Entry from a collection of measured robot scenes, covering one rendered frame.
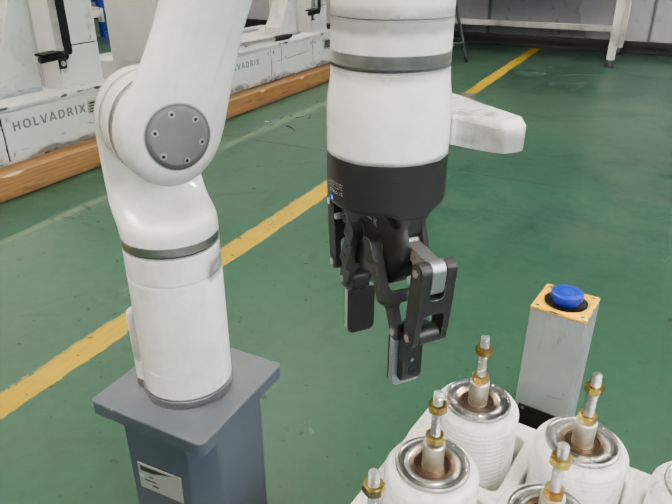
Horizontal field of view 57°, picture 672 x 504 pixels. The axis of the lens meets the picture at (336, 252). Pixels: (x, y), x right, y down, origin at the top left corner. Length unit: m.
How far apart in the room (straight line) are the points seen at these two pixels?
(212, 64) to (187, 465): 0.40
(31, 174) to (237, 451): 1.68
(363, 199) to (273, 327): 0.98
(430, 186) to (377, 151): 0.04
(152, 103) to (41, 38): 2.02
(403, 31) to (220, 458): 0.48
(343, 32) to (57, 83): 2.20
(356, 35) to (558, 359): 0.60
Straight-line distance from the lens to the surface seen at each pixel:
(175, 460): 0.69
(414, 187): 0.36
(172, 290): 0.59
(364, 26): 0.34
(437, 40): 0.35
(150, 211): 0.59
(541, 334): 0.84
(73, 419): 1.18
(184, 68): 0.52
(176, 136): 0.52
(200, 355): 0.63
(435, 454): 0.65
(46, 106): 2.37
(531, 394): 0.90
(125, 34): 2.98
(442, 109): 0.36
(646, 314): 1.52
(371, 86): 0.35
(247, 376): 0.70
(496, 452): 0.75
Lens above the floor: 0.72
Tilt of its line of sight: 26 degrees down
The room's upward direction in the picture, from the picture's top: straight up
